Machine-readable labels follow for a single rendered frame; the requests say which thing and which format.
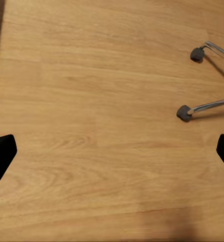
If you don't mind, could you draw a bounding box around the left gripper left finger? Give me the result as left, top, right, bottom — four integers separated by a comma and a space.
0, 134, 17, 179

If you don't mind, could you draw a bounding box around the swivel chair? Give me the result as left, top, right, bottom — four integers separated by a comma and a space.
177, 41, 224, 120

